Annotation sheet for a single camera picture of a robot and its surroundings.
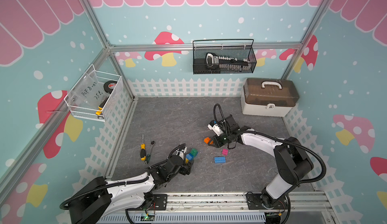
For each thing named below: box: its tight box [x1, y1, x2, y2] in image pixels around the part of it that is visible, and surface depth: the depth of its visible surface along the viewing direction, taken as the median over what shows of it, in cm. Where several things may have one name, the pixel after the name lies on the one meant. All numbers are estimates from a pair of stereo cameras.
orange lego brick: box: [203, 136, 215, 145], surface depth 90 cm
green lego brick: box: [189, 147, 199, 157], surface depth 89 cm
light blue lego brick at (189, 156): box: [185, 152, 195, 161], surface depth 87 cm
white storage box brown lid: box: [240, 77, 300, 118], surface depth 102 cm
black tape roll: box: [103, 80, 118, 94], surface depth 81 cm
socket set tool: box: [205, 52, 252, 72], surface depth 91 cm
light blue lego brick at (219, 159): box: [214, 156, 227, 164], surface depth 89 cm
